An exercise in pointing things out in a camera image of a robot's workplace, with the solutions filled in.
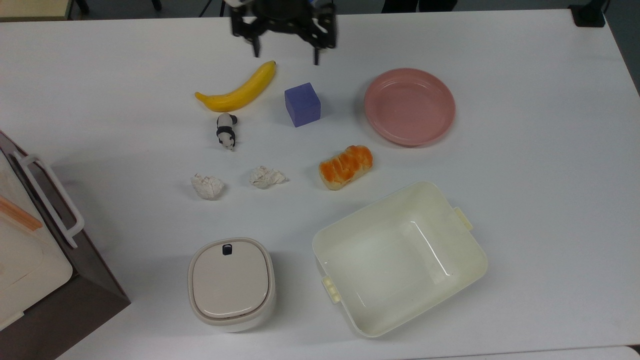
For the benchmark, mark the crumpled white paper ball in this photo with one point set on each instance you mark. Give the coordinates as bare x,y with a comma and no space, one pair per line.
207,186
266,177

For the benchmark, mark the black stand base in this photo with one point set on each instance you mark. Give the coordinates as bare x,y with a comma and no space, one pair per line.
587,14

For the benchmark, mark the small panda toy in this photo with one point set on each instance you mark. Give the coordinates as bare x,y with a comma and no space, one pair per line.
226,131

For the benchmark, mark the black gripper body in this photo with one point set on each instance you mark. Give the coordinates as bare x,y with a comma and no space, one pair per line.
285,20

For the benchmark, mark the cream box with lid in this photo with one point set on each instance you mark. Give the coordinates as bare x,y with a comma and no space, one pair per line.
25,260

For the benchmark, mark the cream lidded trash can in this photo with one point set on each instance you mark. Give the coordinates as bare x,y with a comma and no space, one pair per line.
230,283

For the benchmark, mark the cream plastic storage bin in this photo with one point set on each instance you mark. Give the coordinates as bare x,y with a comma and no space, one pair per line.
400,260

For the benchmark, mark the orange glazed bread loaf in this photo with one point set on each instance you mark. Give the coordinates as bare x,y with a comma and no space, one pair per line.
346,167

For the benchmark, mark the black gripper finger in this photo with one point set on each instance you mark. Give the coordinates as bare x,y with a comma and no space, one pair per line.
316,56
256,48

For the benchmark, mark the yellow banana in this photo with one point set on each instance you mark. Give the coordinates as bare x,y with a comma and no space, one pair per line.
240,92

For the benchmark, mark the pink round plate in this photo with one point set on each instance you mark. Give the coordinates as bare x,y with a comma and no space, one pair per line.
410,106

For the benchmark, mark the tan wooden desk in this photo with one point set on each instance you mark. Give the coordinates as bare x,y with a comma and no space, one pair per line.
32,7

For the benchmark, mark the blue foam cube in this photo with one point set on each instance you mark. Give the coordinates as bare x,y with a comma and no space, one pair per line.
302,105

